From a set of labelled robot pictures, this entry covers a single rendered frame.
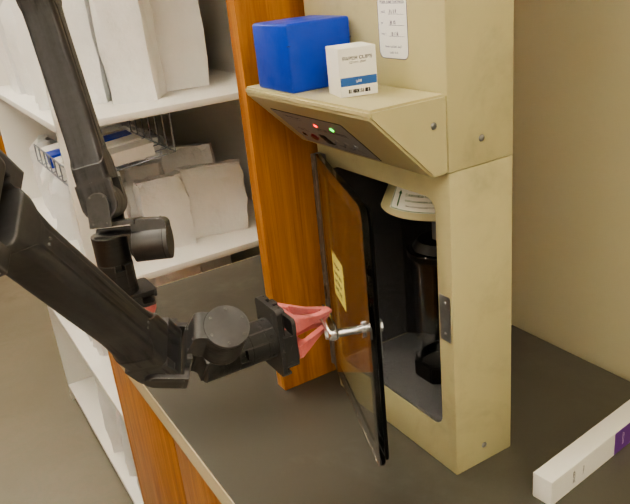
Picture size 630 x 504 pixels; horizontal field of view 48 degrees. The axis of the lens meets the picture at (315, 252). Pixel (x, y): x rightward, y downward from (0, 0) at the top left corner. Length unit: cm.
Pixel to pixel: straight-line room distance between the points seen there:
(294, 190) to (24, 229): 63
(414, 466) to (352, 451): 11
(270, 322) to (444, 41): 42
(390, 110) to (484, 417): 51
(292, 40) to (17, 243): 47
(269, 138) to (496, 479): 63
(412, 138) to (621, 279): 61
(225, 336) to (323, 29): 43
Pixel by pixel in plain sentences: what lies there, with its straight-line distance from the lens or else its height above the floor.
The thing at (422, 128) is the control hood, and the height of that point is 148.
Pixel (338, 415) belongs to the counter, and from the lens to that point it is 127.
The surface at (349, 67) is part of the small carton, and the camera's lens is 91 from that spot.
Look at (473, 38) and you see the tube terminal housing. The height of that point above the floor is 157.
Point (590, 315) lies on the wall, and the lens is 143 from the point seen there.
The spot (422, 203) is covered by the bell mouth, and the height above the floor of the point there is 134.
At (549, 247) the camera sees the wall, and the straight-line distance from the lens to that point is 144.
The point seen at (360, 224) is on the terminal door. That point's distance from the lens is 89.
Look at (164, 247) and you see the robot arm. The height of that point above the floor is 127.
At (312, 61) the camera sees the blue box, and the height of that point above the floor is 155.
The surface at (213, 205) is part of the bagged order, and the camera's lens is 220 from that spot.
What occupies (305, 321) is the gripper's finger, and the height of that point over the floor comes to 122.
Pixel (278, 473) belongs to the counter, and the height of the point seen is 94.
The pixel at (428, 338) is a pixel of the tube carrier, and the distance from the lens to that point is 116.
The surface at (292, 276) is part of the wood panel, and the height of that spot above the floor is 116.
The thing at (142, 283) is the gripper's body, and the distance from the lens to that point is 125.
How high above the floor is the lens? 167
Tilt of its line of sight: 22 degrees down
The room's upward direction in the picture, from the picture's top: 6 degrees counter-clockwise
